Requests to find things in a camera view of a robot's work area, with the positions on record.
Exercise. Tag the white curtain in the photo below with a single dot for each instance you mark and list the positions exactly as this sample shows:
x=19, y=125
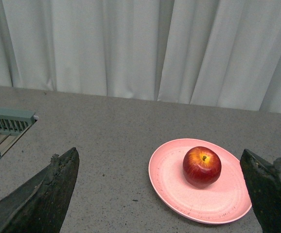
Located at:
x=224, y=53

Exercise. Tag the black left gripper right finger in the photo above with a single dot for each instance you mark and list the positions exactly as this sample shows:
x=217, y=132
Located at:
x=263, y=182

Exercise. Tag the green metal rack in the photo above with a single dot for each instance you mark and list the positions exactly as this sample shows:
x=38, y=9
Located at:
x=14, y=123

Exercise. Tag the red apple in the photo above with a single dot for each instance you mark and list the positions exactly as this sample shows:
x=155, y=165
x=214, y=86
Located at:
x=201, y=167

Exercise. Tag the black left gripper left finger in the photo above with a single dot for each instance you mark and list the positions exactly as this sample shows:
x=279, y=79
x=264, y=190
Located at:
x=41, y=203

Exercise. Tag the pink plate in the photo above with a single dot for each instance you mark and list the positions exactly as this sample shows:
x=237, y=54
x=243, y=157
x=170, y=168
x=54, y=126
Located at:
x=224, y=201

